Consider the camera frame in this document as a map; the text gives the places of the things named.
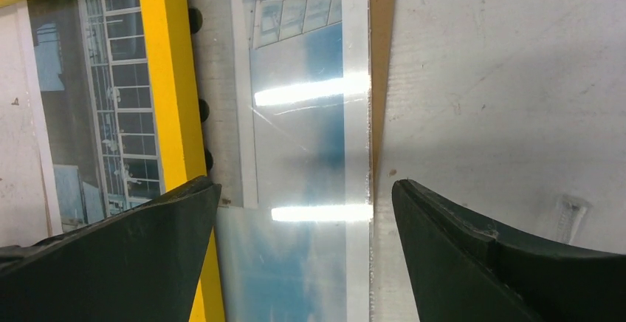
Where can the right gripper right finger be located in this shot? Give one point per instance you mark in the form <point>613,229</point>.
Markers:
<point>465,266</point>

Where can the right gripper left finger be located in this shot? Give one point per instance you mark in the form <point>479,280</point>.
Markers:
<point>140,265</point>

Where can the blue building photo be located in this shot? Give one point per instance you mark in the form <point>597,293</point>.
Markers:
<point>283,103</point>

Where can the yellow wooden photo frame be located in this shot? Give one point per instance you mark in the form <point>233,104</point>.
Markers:
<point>27,184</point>

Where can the brown fibreboard backing board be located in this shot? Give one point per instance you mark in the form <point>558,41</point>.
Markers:
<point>381,13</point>

